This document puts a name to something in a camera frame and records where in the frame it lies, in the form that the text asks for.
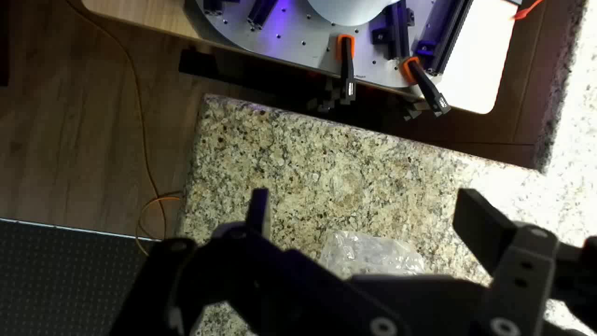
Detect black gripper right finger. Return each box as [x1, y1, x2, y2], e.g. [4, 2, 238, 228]
[452, 187, 597, 336]

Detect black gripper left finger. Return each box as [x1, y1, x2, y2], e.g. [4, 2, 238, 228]
[111, 187, 407, 336]

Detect clear plastic bag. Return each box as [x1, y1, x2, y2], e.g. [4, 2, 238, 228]
[318, 230, 426, 281]

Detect black floor mat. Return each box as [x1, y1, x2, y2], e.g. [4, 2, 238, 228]
[0, 217, 159, 336]

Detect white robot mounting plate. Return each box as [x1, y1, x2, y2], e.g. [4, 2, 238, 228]
[195, 0, 521, 118]

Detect thin orange cable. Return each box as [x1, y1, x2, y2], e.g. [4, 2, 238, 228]
[64, 0, 187, 258]

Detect orange handled black clamp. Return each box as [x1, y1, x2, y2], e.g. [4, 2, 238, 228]
[400, 55, 454, 122]
[322, 32, 361, 113]

